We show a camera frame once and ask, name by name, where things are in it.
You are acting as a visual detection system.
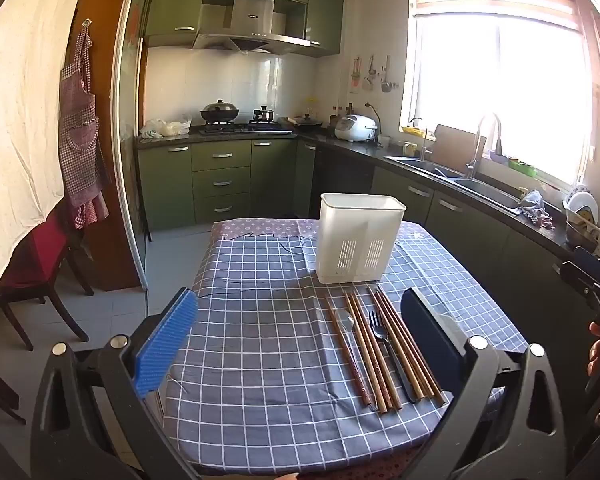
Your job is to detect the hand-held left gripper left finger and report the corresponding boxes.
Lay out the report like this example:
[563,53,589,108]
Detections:
[30,287,201,480]

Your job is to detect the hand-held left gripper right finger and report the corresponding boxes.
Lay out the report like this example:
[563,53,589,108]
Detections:
[401,287,566,480]

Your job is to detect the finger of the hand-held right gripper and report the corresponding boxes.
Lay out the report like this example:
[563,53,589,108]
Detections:
[573,246,600,286]
[560,260,600,311]

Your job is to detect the black-handled fork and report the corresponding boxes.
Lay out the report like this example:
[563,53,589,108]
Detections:
[368,310,420,404]

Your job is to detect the bunch of wooden chopsticks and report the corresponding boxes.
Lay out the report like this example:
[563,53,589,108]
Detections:
[322,287,448,415]

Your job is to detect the metal spoon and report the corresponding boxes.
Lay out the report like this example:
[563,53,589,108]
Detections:
[334,308,368,396]

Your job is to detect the white plastic utensil holder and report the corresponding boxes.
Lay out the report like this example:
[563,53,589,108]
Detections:
[314,192,407,286]

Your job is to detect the white plate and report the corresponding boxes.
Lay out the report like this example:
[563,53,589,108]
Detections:
[567,191,599,226]

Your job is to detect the crumpled dish cloth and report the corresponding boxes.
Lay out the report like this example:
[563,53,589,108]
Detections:
[520,190,556,228]

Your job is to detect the blue checked tablecloth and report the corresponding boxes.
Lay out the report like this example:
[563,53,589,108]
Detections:
[162,217,531,476]

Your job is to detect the dark green sink cabinet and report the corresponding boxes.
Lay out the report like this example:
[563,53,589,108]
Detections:
[295,140,600,361]

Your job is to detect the steel double sink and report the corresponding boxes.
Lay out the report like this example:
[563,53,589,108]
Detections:
[385,155,523,211]

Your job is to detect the purple patterned tablecloth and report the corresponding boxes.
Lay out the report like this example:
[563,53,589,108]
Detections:
[211,217,431,256]

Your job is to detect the red cushioned chair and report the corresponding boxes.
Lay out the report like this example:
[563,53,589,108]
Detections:
[0,210,96,351]

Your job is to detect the tall steel faucet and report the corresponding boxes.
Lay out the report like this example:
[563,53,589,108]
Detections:
[464,112,503,181]

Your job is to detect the green base cabinet with drawers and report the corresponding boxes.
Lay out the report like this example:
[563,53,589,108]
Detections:
[136,137,317,233]

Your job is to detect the kitchen window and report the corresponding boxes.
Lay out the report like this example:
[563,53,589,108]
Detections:
[400,0,600,191]

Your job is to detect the wooden cutting board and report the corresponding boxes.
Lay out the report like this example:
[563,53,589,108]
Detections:
[432,124,488,161]

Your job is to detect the thin steel faucet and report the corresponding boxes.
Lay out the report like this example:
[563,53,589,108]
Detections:
[409,117,433,161]

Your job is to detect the dark stone countertop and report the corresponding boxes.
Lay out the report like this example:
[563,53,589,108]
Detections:
[135,127,600,261]

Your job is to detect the glass sliding door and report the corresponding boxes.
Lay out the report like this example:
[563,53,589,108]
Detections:
[111,0,153,291]

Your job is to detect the white plastic bags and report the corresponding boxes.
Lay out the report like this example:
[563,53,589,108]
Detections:
[139,114,193,140]

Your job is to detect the white rice cooker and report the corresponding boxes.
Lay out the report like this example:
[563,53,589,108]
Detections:
[334,114,379,142]

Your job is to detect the purple checked apron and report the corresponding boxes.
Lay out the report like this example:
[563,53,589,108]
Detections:
[59,25,112,230]

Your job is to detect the gas stove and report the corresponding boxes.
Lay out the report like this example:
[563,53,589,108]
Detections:
[197,119,293,135]

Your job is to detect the black wok with lid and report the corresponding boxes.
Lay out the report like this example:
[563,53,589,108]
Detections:
[200,99,241,125]

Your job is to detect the hanging metal ladle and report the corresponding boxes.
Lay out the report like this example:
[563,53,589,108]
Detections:
[380,55,395,94]

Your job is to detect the white hanging sheet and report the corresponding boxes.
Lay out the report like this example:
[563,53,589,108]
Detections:
[0,0,98,301]

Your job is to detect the roller blind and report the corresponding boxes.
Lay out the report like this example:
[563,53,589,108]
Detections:
[409,0,581,31]

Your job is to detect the steel range hood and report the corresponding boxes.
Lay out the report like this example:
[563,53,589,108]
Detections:
[192,0,311,56]

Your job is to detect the green wall cabinet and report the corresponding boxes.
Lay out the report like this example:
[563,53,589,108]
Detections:
[144,0,346,58]

